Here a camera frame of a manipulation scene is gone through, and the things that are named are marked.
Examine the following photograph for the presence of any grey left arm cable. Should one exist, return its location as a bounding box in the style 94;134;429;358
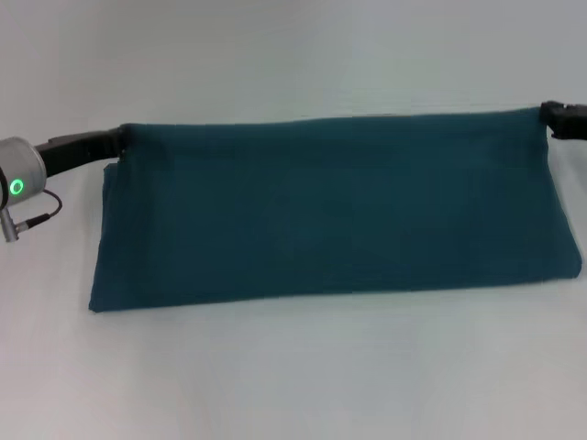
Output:
28;190;63;226

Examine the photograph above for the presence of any blue shirt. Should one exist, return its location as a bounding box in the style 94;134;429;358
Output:
87;105;584;315

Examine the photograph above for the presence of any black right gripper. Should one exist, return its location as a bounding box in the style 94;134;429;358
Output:
539;100;587;142

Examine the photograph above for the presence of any silver left cable plug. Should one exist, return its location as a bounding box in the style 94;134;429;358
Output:
0;209;33;244

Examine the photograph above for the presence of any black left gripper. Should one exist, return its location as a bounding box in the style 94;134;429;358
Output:
35;125;133;178

